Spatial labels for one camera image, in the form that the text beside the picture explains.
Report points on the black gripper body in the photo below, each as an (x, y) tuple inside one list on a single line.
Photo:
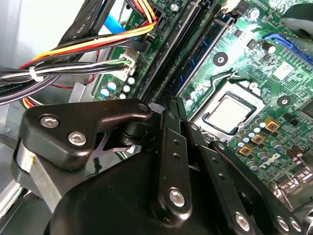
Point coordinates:
[(110, 200)]

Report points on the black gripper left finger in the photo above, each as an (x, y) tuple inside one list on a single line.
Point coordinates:
[(61, 122)]

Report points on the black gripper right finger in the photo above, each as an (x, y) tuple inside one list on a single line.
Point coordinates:
[(211, 169)]

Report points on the blue RAM stick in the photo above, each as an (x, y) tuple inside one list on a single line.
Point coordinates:
[(207, 46)]

